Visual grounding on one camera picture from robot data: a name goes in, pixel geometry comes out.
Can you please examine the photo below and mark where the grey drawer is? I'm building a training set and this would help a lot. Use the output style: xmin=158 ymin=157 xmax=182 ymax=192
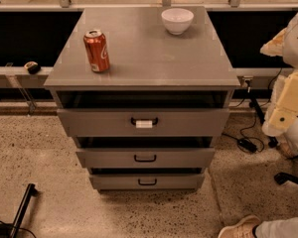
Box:
xmin=76 ymin=148 xmax=215 ymax=169
xmin=89 ymin=174 xmax=205 ymax=190
xmin=58 ymin=109 xmax=229 ymax=137

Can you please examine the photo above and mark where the grey top drawer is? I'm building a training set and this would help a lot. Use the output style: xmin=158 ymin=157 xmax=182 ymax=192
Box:
xmin=58 ymin=109 xmax=229 ymax=137

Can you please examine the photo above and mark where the grey drawer cabinet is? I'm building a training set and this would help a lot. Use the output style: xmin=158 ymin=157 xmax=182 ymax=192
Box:
xmin=43 ymin=5 xmax=241 ymax=193

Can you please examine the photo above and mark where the red soda can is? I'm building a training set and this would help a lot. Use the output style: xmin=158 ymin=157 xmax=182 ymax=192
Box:
xmin=83 ymin=30 xmax=110 ymax=72

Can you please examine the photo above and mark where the black pole stand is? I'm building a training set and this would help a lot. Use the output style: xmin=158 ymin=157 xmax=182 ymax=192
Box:
xmin=247 ymin=86 xmax=278 ymax=148

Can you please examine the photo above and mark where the black chair base leg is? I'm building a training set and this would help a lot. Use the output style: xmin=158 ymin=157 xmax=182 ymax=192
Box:
xmin=274 ymin=173 xmax=298 ymax=185

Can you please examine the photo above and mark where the black stand leg left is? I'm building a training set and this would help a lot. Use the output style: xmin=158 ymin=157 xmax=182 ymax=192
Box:
xmin=0 ymin=183 xmax=38 ymax=238

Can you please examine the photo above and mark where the white bowl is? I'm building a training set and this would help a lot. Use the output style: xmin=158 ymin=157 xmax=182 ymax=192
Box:
xmin=161 ymin=8 xmax=194 ymax=35

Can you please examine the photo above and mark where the tan sneaker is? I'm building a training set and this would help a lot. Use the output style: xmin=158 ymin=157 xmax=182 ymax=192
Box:
xmin=218 ymin=215 xmax=261 ymax=238

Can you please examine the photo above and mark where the small black yellow device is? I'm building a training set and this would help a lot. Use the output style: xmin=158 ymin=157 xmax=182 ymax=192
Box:
xmin=24 ymin=61 xmax=41 ymax=74

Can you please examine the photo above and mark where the grey bottom drawer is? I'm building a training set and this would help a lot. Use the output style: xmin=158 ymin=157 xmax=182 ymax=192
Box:
xmin=89 ymin=174 xmax=205 ymax=190

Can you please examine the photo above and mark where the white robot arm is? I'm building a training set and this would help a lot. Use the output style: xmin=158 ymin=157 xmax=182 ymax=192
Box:
xmin=260 ymin=13 xmax=298 ymax=159

